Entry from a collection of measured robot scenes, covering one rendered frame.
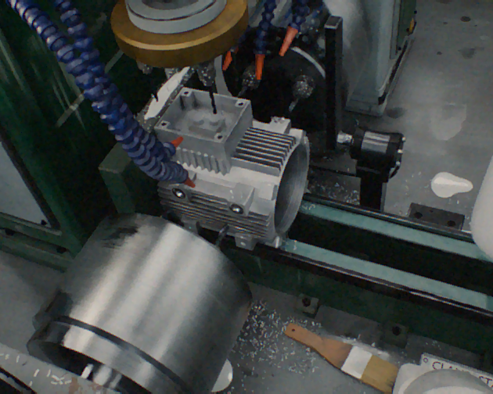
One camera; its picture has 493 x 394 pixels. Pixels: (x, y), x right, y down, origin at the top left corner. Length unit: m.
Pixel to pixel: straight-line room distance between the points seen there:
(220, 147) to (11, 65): 0.30
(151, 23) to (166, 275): 0.31
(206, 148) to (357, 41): 0.38
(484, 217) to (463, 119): 1.02
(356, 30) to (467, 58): 0.52
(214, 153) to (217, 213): 0.10
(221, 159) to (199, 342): 0.29
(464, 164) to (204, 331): 0.76
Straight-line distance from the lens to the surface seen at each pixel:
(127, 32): 0.78
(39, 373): 0.71
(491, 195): 0.40
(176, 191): 0.94
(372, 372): 1.03
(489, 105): 1.47
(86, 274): 0.76
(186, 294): 0.73
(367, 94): 1.36
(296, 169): 1.03
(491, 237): 0.40
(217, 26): 0.76
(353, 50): 1.11
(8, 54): 0.84
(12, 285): 1.27
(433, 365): 0.74
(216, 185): 0.92
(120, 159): 0.89
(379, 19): 1.24
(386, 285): 0.97
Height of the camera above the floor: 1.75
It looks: 50 degrees down
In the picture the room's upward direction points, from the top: 10 degrees counter-clockwise
